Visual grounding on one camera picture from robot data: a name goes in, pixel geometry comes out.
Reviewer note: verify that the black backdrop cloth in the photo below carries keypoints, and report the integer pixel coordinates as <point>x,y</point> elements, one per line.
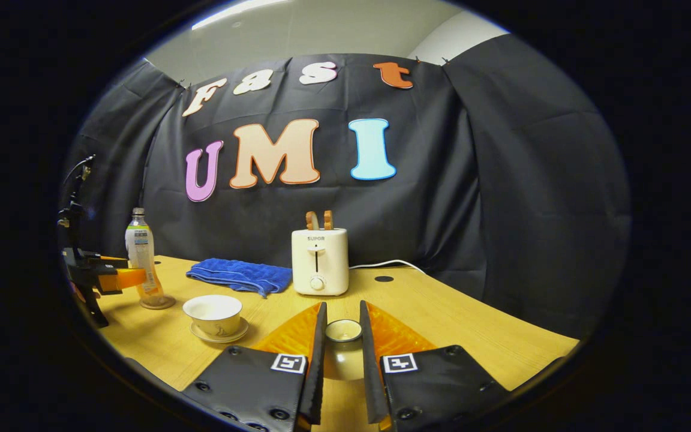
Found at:
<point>501,180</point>

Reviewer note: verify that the toasted bread slice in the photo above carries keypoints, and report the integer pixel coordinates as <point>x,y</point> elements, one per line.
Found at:
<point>328,220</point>
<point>312,221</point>

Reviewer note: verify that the cream ceramic teacup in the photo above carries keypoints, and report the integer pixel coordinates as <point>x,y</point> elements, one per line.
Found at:
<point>210,307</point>

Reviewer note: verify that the cream ceramic saucer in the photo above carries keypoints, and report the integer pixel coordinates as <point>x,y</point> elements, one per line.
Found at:
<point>236,333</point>

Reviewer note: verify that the cream toaster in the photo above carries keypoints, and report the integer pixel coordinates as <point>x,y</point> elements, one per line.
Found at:
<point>308,265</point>

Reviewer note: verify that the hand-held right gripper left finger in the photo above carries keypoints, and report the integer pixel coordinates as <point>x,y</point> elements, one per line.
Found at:
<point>320,360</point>

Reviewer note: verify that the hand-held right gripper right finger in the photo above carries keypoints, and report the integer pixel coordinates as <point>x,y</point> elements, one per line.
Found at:
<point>369,366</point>

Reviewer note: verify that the round cork coaster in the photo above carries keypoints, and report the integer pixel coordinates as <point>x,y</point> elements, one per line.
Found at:
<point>162,303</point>

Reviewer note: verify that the clear plastic water bottle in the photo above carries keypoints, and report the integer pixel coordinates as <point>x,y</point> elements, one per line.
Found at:
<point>140,249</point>

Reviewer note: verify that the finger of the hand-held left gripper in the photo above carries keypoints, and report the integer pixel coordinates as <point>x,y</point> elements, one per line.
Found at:
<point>111,262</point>
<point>129,278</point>

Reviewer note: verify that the blue towel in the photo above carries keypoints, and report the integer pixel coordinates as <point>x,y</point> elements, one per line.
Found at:
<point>237,274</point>

